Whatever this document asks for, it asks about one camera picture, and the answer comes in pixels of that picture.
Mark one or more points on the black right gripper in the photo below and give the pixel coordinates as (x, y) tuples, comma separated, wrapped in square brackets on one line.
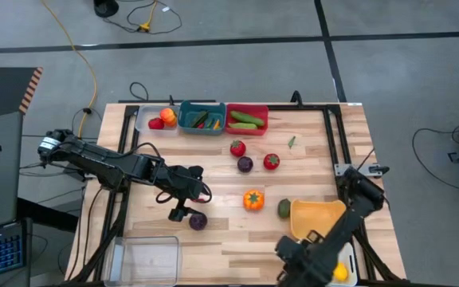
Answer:
[(297, 257)]

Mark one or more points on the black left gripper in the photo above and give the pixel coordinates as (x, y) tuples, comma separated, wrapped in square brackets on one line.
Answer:
[(181, 183)]

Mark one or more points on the yellow toy lemon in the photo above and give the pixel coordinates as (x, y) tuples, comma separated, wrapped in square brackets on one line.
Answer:
[(340, 272)]

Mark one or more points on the red toy tomato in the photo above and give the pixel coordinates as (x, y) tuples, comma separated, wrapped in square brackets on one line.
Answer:
[(271, 161), (156, 123), (237, 148)]

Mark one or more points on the dark green toy cucumber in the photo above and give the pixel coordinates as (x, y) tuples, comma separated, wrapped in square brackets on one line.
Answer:
[(198, 119)]

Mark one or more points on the orange-red toy peach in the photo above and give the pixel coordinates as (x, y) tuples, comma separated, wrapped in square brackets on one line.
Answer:
[(168, 116)]

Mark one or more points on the small orange toy pepper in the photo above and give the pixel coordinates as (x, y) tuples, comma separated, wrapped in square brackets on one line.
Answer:
[(216, 124)]

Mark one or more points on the orange toy bell pepper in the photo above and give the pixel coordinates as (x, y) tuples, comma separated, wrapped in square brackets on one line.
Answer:
[(253, 200)]

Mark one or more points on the light green toy cucumber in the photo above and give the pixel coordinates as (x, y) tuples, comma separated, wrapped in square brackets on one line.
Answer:
[(242, 125)]

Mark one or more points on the large green toy cucumber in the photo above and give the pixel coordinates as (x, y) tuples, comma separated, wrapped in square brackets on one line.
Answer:
[(247, 118)]

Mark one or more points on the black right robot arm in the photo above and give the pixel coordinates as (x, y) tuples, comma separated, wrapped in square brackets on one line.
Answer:
[(349, 223)]

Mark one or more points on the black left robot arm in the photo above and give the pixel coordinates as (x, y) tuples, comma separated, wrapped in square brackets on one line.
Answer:
[(106, 163)]

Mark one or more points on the orange plastic basket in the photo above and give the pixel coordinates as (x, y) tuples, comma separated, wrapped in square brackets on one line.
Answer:
[(313, 215)]

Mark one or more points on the green toy avocado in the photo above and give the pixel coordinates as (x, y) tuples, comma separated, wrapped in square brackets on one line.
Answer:
[(284, 208)]

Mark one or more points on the translucent white plastic basket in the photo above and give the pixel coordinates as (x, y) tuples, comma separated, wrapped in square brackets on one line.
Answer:
[(143, 119)]

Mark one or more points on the teal plastic basket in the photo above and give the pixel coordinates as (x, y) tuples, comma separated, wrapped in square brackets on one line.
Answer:
[(183, 107)]

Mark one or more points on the clear plastic bin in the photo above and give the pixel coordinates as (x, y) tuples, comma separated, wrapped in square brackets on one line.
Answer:
[(146, 261)]

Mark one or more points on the red plastic basket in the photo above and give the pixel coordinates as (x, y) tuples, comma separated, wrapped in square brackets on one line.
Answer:
[(259, 108)]

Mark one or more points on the black floor beam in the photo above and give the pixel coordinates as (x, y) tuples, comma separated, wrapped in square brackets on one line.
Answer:
[(46, 215)]

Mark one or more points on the yellow power plug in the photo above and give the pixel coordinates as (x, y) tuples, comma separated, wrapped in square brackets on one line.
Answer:
[(145, 27)]

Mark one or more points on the black round stand base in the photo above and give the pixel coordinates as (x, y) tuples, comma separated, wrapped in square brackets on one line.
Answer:
[(106, 7)]

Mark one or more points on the black mat striped edge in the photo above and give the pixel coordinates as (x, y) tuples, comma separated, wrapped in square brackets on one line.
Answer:
[(6, 91)]

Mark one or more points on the black metal table frame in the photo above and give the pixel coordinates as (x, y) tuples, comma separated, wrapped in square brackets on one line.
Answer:
[(301, 107)]

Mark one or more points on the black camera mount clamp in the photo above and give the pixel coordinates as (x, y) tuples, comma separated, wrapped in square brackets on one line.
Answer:
[(296, 97)]

